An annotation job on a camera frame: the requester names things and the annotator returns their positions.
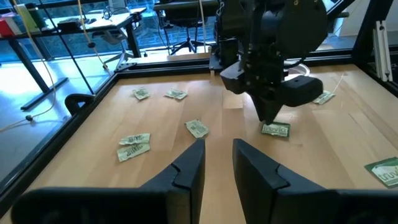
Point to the pale green container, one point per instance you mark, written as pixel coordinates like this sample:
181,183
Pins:
23,20

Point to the banknote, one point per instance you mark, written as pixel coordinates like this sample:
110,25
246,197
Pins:
176,94
141,93
196,128

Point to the grey office chair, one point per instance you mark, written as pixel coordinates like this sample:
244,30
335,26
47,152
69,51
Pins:
109,35

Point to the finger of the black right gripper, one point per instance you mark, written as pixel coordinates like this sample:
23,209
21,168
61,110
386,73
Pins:
262,107
273,109

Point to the white top desk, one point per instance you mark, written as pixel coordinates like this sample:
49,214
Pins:
102,20

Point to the silver aluminium bracket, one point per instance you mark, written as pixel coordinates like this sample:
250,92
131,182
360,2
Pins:
382,53

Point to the black office chair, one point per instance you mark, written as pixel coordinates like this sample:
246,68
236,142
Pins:
186,12

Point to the red box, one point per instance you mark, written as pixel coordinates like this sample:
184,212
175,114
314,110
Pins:
5,29

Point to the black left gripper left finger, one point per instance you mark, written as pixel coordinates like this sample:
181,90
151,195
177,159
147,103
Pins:
186,186

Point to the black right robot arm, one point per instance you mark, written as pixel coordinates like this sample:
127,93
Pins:
295,28

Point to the black aluminium table frame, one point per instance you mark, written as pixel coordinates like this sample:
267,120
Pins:
161,67

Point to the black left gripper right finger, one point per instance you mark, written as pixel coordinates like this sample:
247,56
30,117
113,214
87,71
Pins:
264,193

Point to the dark green bottle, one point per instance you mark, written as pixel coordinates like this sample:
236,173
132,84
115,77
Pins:
39,18

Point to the banknotes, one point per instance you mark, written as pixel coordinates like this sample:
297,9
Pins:
133,152

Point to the pale green stevia sweetener packet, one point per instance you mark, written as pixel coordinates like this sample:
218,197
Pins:
324,97
135,139

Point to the clear plastic deli cup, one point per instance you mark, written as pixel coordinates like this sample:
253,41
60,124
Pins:
304,69

